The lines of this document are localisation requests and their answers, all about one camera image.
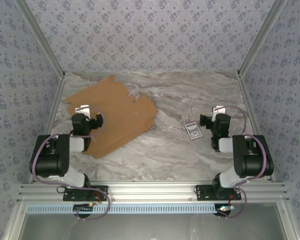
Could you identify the aluminium frame post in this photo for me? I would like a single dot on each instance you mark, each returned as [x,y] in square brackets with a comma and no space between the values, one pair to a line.
[260,35]
[42,36]

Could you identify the brown cardboard box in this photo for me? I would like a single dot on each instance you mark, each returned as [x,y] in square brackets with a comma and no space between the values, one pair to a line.
[115,112]

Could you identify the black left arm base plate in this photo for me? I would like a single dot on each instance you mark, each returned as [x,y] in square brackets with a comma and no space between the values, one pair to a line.
[103,188]

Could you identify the grey metal lower shelf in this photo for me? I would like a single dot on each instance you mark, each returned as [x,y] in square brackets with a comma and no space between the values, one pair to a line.
[152,227]

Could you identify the black adapter board with LED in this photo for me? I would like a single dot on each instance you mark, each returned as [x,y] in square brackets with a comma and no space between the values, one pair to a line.
[225,209]
[83,207]

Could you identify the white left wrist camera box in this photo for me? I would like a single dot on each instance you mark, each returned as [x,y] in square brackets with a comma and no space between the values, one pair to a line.
[83,109]

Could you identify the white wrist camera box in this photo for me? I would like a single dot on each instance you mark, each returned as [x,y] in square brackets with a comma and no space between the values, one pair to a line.
[83,109]
[220,110]

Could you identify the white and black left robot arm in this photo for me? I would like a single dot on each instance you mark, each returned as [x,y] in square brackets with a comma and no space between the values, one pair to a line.
[50,162]

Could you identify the aluminium mounting rail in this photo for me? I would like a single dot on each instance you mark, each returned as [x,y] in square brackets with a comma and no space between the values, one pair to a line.
[152,191]

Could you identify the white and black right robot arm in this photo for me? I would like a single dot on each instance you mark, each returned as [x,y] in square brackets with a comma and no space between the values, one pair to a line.
[255,162]

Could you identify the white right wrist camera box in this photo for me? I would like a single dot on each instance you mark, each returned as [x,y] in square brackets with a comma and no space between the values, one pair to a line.
[220,110]

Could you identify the blue playing card deck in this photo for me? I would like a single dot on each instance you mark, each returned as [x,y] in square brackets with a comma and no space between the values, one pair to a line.
[193,131]

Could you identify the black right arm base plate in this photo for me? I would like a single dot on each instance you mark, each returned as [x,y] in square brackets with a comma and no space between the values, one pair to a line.
[202,195]

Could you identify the aluminium table side rail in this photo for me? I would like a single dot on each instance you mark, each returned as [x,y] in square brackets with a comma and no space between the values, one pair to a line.
[58,92]
[246,92]

